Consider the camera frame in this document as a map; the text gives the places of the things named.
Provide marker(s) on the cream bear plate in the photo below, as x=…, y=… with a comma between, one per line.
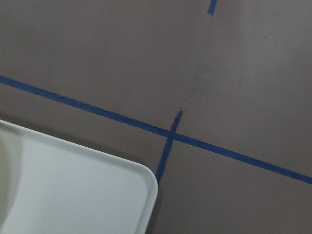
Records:
x=52, y=186

